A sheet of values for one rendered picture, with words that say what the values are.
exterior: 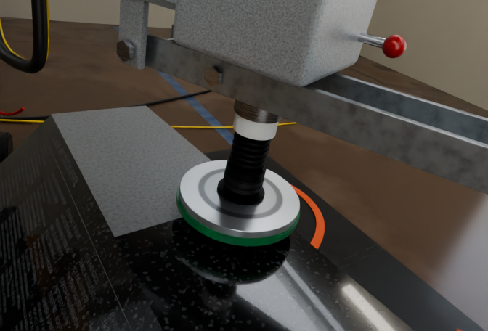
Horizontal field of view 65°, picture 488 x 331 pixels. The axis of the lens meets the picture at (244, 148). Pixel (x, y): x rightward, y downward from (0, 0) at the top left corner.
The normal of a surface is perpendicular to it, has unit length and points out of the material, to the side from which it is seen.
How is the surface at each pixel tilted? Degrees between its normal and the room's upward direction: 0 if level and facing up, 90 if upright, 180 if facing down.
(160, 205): 0
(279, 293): 0
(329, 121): 90
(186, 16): 90
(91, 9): 90
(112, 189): 0
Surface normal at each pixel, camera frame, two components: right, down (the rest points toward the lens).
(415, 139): -0.53, 0.30
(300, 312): 0.18, -0.87
